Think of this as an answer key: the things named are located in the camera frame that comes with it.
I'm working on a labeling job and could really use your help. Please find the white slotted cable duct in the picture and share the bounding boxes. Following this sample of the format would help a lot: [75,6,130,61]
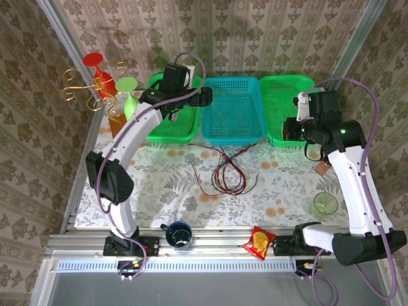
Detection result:
[56,258,296,272]

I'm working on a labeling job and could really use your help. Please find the dark blue mug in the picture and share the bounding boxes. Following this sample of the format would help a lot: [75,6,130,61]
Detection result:
[159,221,194,251]

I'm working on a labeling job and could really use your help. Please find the black connector box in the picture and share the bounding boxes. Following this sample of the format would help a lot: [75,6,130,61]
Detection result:
[295,259,319,277]
[117,259,144,281]

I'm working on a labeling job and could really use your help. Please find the red plastic wine glass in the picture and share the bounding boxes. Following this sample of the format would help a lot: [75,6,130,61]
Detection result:
[82,52,117,98]

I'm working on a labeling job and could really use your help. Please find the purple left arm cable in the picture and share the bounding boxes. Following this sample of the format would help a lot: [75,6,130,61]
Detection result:
[95,52,205,281]

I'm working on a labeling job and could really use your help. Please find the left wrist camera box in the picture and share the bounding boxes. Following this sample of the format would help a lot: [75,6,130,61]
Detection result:
[161,62,196,92]

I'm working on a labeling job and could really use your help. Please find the green plastic basket with label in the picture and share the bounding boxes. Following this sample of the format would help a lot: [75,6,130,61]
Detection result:
[145,73,203,144]

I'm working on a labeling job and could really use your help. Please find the teal plastic basket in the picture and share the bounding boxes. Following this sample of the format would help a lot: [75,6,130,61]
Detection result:
[200,76,267,144]

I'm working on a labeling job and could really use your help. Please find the black cable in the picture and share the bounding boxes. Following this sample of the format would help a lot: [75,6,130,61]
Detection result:
[219,143,258,162]
[211,156,246,196]
[211,159,259,196]

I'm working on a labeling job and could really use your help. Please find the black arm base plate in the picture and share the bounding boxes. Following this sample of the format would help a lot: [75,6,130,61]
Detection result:
[273,235,303,256]
[103,235,160,258]

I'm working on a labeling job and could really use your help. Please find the green plastic wine glass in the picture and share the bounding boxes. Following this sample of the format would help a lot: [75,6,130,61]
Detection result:
[115,76,138,122]

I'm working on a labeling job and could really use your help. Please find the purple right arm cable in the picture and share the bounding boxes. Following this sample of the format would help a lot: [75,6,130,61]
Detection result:
[299,77,399,302]

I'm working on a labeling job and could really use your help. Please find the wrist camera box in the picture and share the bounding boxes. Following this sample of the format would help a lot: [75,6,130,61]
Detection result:
[295,90,342,124]
[161,62,196,92]

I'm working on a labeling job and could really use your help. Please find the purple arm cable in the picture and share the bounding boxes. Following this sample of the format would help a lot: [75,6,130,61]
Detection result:
[95,52,205,281]
[299,77,399,302]

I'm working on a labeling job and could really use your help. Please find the aluminium frame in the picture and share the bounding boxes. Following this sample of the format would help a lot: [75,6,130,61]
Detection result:
[30,0,408,306]

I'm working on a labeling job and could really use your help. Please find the red snack packet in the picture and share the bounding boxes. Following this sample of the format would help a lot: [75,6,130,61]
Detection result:
[243,225,277,261]

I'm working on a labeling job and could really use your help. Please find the clear green plastic cup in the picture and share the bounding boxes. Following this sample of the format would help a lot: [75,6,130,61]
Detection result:
[312,191,339,219]

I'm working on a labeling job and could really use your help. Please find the gold wire glass rack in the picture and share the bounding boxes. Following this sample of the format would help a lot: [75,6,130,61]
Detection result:
[61,61,129,134]

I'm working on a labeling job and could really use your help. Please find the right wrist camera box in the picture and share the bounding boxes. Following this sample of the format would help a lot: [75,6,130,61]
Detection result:
[295,90,342,124]

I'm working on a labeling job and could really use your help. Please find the wooden base board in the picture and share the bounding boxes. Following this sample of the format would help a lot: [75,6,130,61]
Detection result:
[108,112,129,138]

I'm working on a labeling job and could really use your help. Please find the floral tablecloth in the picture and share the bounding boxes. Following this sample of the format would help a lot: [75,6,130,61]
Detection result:
[75,89,363,229]

